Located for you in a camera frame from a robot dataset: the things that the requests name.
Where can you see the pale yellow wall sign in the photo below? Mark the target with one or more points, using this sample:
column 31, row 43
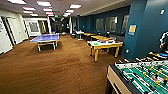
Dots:
column 132, row 29

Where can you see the green exit sign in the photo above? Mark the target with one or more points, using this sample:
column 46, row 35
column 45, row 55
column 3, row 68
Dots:
column 56, row 15

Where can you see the dark hallway door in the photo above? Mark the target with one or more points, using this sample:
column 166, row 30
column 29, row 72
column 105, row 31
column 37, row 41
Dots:
column 42, row 26

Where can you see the small white table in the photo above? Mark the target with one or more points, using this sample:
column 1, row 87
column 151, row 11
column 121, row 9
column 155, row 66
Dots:
column 79, row 32

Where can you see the long wooden table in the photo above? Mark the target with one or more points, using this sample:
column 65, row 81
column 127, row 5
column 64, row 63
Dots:
column 100, row 37

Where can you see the red bowl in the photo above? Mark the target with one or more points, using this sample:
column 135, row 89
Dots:
column 110, row 41

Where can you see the ceiling light panel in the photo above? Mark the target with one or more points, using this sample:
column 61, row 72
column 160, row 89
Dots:
column 44, row 3
column 29, row 8
column 70, row 11
column 16, row 1
column 47, row 9
column 75, row 6

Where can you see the dark framed window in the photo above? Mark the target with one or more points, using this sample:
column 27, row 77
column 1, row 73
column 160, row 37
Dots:
column 100, row 25
column 125, row 24
column 111, row 24

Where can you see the white wall outlet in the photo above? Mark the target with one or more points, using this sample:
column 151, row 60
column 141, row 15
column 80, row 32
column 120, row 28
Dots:
column 127, row 51

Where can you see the blue ping pong table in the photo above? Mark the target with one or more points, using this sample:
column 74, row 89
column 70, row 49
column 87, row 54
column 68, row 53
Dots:
column 45, row 38

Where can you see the green foosball table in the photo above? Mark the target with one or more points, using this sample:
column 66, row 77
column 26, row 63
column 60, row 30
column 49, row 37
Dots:
column 143, row 75

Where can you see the grey wall board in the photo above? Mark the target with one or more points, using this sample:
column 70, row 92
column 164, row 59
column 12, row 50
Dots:
column 33, row 26

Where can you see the white hallway door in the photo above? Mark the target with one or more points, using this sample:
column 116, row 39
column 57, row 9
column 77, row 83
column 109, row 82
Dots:
column 4, row 38
column 15, row 30

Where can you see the green bowl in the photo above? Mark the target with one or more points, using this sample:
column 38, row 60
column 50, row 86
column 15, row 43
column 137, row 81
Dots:
column 96, row 43

